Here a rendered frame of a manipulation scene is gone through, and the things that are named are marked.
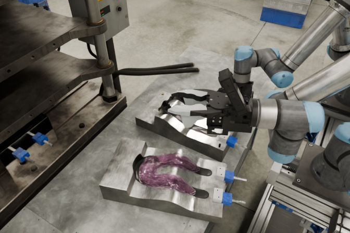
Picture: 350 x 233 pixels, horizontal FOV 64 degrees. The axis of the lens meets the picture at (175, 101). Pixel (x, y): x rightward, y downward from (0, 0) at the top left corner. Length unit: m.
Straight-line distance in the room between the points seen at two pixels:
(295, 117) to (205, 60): 1.39
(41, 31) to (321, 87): 1.18
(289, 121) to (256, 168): 1.74
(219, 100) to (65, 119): 1.16
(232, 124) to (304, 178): 0.50
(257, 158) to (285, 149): 1.71
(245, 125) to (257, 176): 1.68
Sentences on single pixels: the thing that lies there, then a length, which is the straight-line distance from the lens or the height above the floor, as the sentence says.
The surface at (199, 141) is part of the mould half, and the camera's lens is 1.36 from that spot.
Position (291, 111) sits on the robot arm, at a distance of 0.71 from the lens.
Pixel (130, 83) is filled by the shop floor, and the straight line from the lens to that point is 3.14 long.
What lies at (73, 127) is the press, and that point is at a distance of 1.64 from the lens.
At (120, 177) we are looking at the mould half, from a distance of 1.23.
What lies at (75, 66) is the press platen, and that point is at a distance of 1.63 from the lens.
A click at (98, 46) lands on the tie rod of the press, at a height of 1.17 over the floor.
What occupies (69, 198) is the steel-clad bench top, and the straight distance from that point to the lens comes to 1.36.
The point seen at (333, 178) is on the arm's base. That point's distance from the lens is 1.12.
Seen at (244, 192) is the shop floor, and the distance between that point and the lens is 2.28.
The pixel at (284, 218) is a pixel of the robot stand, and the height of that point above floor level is 0.21.
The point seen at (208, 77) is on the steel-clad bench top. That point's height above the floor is 0.80.
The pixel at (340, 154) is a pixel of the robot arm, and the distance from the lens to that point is 1.02.
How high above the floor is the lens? 1.92
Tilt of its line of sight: 42 degrees down
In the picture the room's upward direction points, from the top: straight up
